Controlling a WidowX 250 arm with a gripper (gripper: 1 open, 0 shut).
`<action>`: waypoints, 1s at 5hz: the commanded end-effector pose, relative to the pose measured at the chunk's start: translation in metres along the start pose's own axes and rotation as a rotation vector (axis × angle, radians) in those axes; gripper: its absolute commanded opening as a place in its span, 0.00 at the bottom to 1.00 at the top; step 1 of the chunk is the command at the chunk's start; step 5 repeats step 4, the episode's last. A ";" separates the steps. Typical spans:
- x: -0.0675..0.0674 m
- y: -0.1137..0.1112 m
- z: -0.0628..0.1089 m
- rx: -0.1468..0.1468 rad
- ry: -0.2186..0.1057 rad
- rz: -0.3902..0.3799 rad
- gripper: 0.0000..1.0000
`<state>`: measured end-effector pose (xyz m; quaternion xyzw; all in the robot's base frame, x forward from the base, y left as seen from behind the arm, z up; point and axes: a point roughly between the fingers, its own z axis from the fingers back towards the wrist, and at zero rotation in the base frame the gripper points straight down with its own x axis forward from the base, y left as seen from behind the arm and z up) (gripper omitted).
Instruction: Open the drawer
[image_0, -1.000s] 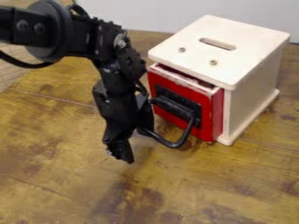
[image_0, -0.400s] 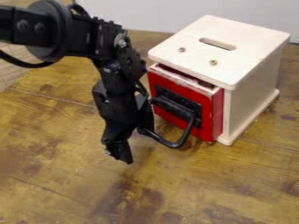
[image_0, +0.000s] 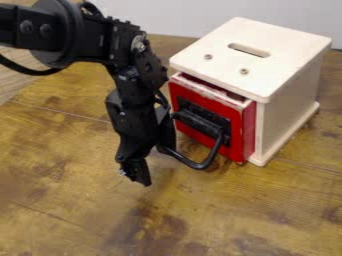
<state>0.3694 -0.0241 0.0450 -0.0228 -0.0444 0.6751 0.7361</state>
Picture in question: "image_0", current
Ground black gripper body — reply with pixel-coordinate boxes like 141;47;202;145
103;89;178;179

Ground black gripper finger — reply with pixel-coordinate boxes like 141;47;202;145
157;116;177;151
123;159;153;187

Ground black metal drawer handle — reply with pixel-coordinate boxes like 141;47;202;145
158;109;232;170

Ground white wooden box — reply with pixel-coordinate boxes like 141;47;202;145
170;17;332;166

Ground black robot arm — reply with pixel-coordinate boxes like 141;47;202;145
0;0;170;186

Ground black cable loop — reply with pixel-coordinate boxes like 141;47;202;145
153;90;171;108

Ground red drawer front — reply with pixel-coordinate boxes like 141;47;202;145
169;72;257;163

